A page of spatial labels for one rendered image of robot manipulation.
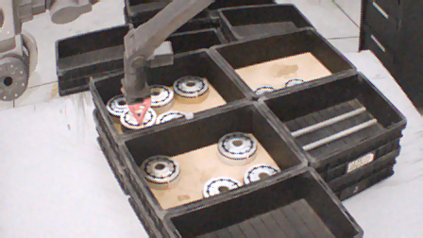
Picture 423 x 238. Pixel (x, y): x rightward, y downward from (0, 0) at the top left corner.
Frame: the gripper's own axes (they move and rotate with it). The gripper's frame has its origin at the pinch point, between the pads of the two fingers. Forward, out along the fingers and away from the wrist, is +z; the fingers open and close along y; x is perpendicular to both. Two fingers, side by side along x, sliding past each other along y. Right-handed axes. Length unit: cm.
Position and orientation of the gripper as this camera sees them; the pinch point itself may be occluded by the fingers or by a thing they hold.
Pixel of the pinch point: (137, 113)
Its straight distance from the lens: 174.2
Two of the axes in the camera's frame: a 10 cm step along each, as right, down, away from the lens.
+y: -3.2, -5.6, 7.7
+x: -9.5, 1.9, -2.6
